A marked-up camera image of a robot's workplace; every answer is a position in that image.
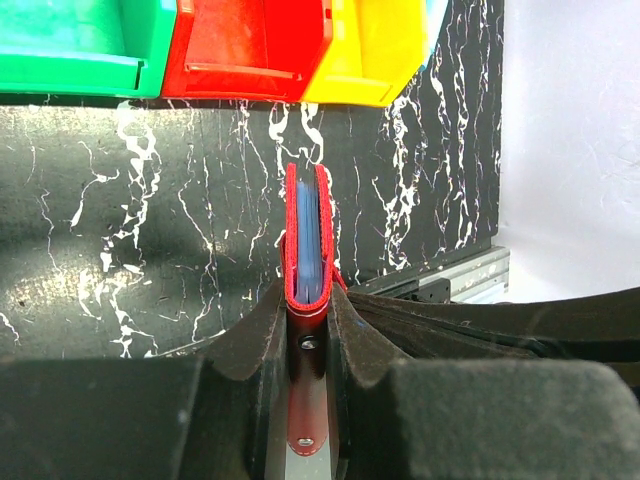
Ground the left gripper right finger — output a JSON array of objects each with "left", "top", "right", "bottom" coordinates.
[{"left": 327, "top": 288, "right": 639, "bottom": 479}]

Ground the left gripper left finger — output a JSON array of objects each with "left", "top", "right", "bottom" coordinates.
[{"left": 1, "top": 281, "right": 287, "bottom": 479}]

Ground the red leather card holder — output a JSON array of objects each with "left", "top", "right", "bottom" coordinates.
[{"left": 281, "top": 163, "right": 344, "bottom": 457}]

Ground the red plastic bin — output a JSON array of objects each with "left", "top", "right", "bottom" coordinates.
[{"left": 161, "top": 0, "right": 333, "bottom": 103}]

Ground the yellow plastic bin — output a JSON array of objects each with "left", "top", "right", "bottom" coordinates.
[{"left": 302, "top": 0, "right": 429, "bottom": 108}]

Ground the green plastic bin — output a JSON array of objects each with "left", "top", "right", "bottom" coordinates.
[{"left": 1, "top": 0, "right": 177, "bottom": 98}]

